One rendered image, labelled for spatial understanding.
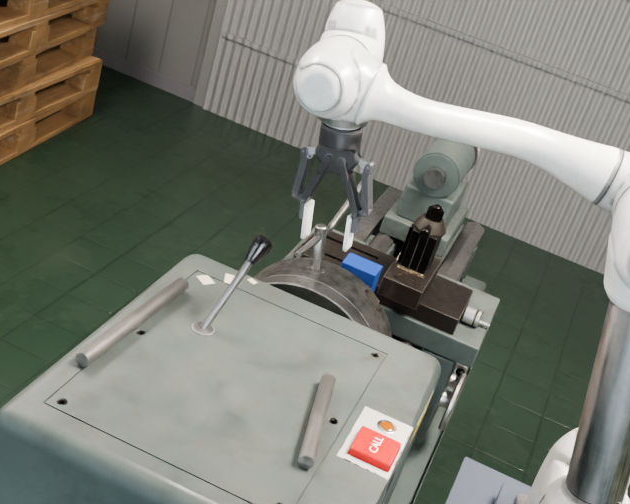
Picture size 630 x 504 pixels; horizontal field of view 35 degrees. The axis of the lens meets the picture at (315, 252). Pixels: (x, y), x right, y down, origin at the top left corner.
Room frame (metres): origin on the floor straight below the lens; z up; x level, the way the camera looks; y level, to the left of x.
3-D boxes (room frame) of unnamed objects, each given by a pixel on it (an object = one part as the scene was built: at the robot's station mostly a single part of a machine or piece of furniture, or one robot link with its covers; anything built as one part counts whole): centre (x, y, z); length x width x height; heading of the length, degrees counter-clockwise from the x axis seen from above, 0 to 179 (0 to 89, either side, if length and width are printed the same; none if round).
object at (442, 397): (2.20, -0.41, 0.73); 0.27 x 0.12 x 0.27; 168
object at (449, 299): (2.21, -0.18, 0.95); 0.43 x 0.18 x 0.04; 78
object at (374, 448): (1.11, -0.16, 1.26); 0.06 x 0.06 x 0.02; 78
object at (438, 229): (2.20, -0.25, 1.13); 0.08 x 0.08 x 0.03
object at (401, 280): (2.17, -0.24, 1.00); 0.20 x 0.10 x 0.05; 168
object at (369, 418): (1.14, -0.16, 1.23); 0.13 x 0.08 x 0.06; 168
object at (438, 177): (2.77, -0.29, 1.01); 0.30 x 0.20 x 0.29; 168
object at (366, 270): (1.93, -0.11, 1.00); 0.08 x 0.06 x 0.23; 78
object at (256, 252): (1.34, 0.08, 1.38); 0.04 x 0.03 x 0.05; 168
